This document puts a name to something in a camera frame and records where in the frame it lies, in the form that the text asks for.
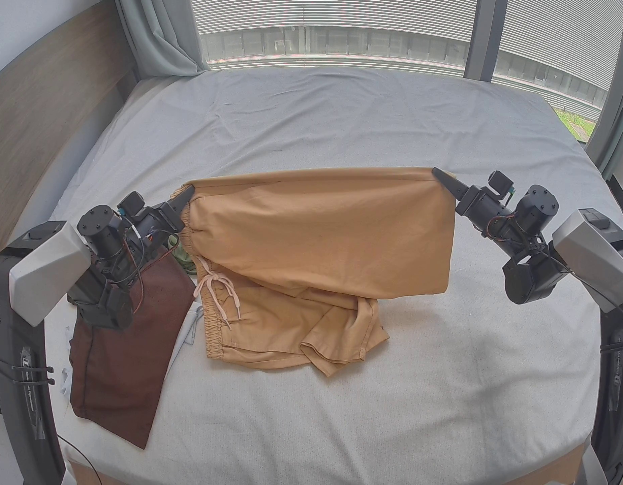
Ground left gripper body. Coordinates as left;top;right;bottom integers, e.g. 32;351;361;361
138;200;187;237

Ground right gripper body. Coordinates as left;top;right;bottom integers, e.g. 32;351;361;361
455;185;517;228

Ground tan drawstring shorts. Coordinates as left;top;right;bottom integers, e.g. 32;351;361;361
171;166;459;379

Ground bed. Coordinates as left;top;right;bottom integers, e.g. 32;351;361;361
0;0;623;485

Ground green garment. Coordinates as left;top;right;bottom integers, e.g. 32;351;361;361
167;238;195;277

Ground pale grey garment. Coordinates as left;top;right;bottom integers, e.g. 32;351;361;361
167;298;207;373

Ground brown garment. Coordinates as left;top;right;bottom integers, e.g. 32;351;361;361
69;248;200;449

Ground grey-green curtain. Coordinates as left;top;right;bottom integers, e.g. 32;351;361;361
109;0;211;80
587;0;623;181

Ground window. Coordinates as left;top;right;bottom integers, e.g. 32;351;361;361
182;0;623;142

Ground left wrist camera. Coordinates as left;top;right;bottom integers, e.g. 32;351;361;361
117;191;151;221

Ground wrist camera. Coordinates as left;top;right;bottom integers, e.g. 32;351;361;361
487;170;515;202
117;191;151;221

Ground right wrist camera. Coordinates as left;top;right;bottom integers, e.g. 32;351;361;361
487;170;515;202

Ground black cable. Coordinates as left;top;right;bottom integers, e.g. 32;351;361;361
56;432;107;485

